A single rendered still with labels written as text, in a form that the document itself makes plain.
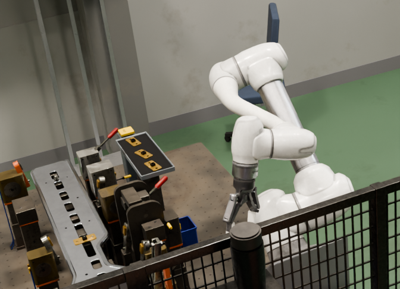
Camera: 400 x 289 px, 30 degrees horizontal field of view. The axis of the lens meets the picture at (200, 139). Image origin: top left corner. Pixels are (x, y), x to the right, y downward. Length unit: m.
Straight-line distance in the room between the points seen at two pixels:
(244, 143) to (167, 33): 3.18
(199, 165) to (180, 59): 1.96
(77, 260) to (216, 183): 1.12
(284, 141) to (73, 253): 0.89
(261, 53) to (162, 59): 2.72
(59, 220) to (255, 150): 0.92
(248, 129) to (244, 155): 0.09
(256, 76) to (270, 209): 0.53
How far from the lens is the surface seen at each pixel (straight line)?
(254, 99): 5.14
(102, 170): 3.08
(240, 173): 2.52
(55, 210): 3.10
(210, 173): 3.76
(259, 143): 2.49
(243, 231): 1.66
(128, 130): 3.26
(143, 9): 5.49
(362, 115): 5.83
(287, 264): 2.71
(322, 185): 2.80
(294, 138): 2.52
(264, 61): 2.96
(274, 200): 2.81
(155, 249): 2.38
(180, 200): 3.57
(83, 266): 2.72
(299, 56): 6.10
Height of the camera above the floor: 2.54
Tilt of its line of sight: 27 degrees down
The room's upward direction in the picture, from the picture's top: 8 degrees counter-clockwise
